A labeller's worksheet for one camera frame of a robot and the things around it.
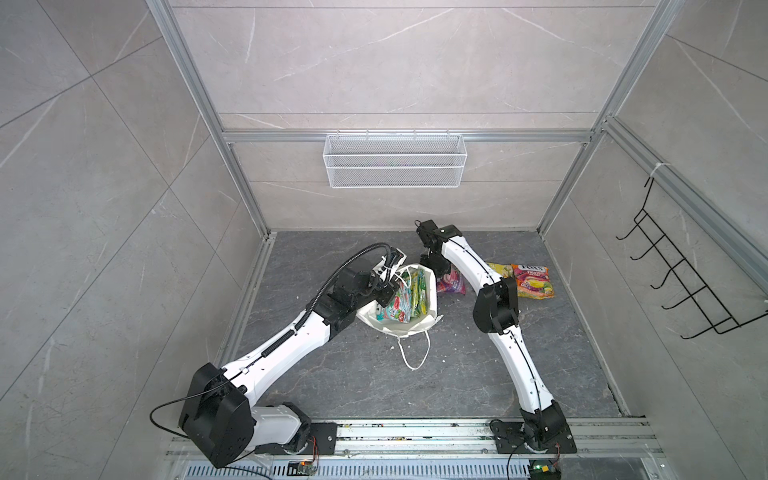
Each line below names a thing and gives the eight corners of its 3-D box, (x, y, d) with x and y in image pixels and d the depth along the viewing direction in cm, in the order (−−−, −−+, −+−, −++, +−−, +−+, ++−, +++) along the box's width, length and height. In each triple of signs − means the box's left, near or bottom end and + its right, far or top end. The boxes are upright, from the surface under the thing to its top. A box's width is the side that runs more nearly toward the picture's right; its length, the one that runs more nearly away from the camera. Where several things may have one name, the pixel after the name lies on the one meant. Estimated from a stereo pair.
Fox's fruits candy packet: (519, 300, 102) (523, 295, 99) (509, 270, 110) (512, 264, 107) (554, 300, 102) (559, 295, 99) (542, 270, 110) (546, 264, 108)
